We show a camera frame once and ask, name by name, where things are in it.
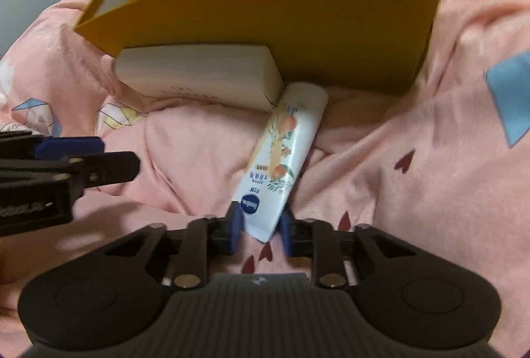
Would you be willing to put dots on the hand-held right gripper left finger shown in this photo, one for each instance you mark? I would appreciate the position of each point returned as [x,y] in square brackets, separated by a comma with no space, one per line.
[235,229]

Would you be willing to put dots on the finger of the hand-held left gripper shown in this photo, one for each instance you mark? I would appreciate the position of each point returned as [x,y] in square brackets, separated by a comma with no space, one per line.
[111,167]
[70,146]

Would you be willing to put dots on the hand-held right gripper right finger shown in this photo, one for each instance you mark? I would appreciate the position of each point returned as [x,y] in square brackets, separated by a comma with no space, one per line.
[285,233]

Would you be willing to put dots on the white peach-print cream tube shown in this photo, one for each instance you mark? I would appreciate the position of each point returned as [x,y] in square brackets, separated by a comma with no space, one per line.
[281,142]

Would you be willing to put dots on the orange cardboard box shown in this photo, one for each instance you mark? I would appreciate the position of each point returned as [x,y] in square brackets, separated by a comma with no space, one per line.
[331,30]

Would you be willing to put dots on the long white box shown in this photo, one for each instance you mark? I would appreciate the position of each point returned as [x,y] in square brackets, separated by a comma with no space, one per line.
[198,72]

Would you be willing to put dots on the pink printed blanket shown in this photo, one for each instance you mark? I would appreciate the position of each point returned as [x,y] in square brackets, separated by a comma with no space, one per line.
[414,175]

